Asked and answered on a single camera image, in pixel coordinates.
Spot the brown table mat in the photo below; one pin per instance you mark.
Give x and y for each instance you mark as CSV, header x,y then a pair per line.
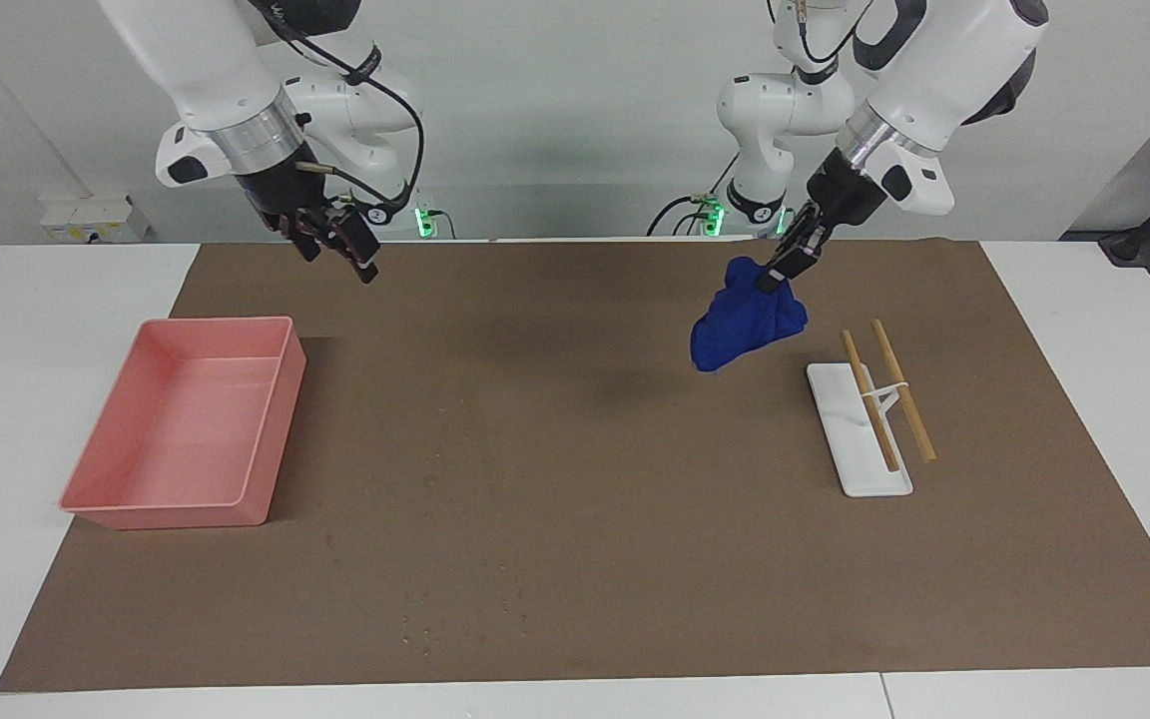
x,y
575,499

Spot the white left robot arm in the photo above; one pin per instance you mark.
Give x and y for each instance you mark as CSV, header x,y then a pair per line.
x,y
944,60

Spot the black stand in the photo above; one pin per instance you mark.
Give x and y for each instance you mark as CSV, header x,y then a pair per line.
x,y
1149,225

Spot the white power strip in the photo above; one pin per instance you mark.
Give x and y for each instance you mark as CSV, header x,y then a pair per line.
x,y
86,215

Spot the blue cloth towel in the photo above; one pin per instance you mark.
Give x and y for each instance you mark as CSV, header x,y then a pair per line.
x,y
740,325

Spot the pink plastic bin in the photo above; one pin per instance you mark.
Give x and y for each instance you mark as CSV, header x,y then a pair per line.
x,y
186,429

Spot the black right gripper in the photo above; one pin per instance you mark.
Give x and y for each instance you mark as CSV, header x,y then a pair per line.
x,y
295,200

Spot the white rack with wooden rods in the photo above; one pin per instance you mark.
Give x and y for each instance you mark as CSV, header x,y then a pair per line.
x,y
864,469

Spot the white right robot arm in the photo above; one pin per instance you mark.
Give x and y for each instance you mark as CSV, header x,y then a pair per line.
x,y
216,70

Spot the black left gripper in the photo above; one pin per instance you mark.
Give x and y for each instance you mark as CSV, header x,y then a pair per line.
x,y
840,195

